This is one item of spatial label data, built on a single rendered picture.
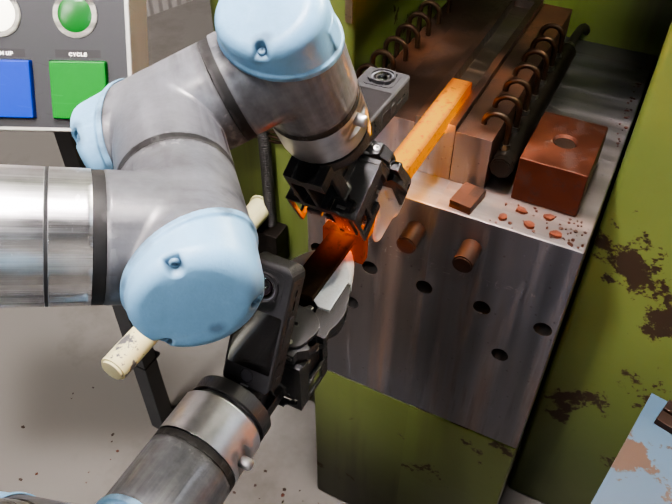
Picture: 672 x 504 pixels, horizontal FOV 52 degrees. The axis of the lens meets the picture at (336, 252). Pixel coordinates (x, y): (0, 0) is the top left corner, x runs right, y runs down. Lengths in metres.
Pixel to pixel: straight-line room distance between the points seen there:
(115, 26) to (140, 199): 0.62
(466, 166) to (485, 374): 0.34
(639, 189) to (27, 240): 0.85
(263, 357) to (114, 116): 0.23
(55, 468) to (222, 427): 1.28
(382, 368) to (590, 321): 0.35
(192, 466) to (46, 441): 1.34
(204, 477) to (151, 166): 0.24
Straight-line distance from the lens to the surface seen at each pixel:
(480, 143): 0.89
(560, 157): 0.90
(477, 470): 1.30
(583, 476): 1.58
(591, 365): 1.31
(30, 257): 0.37
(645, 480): 1.00
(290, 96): 0.47
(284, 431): 1.75
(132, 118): 0.46
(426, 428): 1.26
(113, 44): 0.98
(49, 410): 1.91
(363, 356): 1.18
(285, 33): 0.44
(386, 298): 1.05
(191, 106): 0.46
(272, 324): 0.56
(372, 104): 0.63
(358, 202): 0.61
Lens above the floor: 1.48
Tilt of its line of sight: 44 degrees down
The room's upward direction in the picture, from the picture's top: straight up
